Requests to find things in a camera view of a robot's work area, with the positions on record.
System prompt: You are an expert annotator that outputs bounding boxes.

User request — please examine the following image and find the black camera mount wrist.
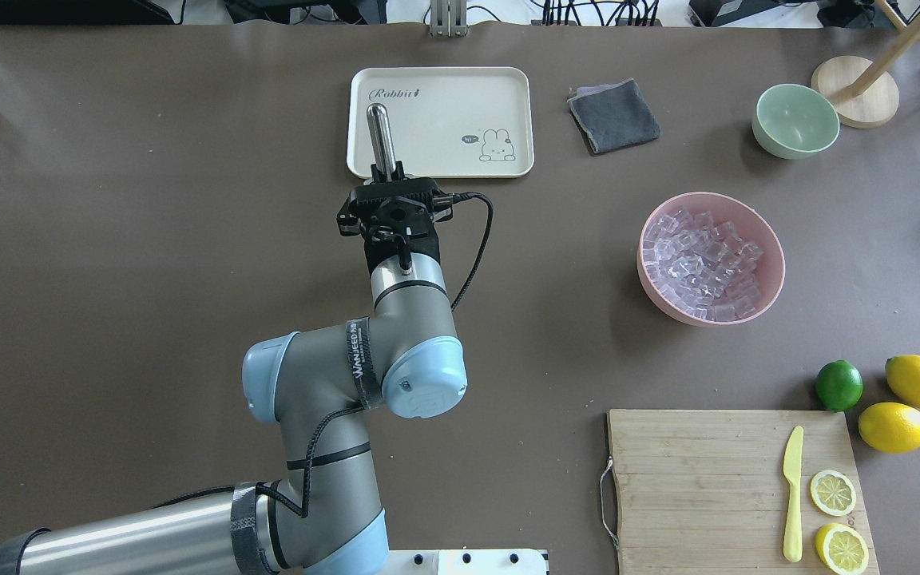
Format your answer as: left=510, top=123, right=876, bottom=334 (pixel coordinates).
left=336, top=177, right=472, bottom=244

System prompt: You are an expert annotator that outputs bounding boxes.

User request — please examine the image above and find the mint green bowl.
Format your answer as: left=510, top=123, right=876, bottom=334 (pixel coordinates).
left=751, top=84, right=840, bottom=160

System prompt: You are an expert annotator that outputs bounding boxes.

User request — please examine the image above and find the pink plastic bowl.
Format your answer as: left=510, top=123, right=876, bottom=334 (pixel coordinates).
left=636, top=192, right=786, bottom=327

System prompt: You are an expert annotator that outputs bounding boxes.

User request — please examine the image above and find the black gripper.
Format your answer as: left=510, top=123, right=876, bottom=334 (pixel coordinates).
left=364, top=161, right=441, bottom=274

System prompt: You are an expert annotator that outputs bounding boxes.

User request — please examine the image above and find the wooden cutting board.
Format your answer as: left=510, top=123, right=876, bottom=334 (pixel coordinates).
left=607, top=409, right=859, bottom=574

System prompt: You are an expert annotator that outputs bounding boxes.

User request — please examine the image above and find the steel muddler black tip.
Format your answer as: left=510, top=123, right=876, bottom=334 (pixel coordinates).
left=366, top=102, right=397, bottom=181

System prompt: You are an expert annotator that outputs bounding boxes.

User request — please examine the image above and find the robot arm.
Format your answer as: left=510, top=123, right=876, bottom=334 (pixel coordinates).
left=0, top=161, right=474, bottom=574

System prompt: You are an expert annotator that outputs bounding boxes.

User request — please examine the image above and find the wooden cup stand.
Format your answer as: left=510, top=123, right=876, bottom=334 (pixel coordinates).
left=811, top=1, right=920, bottom=129

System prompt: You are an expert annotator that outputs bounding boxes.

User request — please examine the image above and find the grey folded cloth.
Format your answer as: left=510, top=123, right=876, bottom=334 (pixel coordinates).
left=567, top=77, right=661, bottom=156

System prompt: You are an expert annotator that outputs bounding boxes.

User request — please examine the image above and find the lemon half slice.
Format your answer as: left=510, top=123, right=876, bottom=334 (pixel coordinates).
left=815, top=523, right=871, bottom=574
left=808, top=469, right=858, bottom=517

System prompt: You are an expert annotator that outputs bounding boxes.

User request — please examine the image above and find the cream rabbit tray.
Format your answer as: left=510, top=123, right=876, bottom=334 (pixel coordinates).
left=346, top=66, right=534, bottom=179

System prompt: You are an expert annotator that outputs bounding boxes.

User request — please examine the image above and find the green lime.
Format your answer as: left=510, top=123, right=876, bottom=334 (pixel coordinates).
left=815, top=359, right=864, bottom=412

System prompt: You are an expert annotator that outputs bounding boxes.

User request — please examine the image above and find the yellow plastic knife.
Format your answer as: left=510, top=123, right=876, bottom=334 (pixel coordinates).
left=782, top=426, right=804, bottom=563

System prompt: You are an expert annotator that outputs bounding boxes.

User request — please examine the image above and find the clear ice cube pile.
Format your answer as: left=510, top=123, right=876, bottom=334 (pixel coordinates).
left=642, top=207, right=764, bottom=323

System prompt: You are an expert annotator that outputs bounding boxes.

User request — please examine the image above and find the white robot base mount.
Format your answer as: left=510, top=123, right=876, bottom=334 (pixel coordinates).
left=379, top=549, right=550, bottom=574

